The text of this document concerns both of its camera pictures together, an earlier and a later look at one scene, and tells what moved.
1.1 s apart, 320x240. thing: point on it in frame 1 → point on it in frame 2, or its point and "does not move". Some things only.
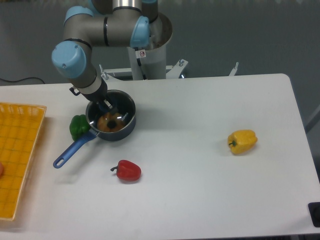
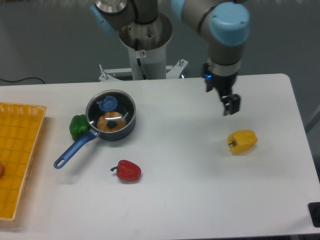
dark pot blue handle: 100,121 does not move
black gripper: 98,96 → 224,84
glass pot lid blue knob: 101,121 does not move
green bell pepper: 78,126 does not move
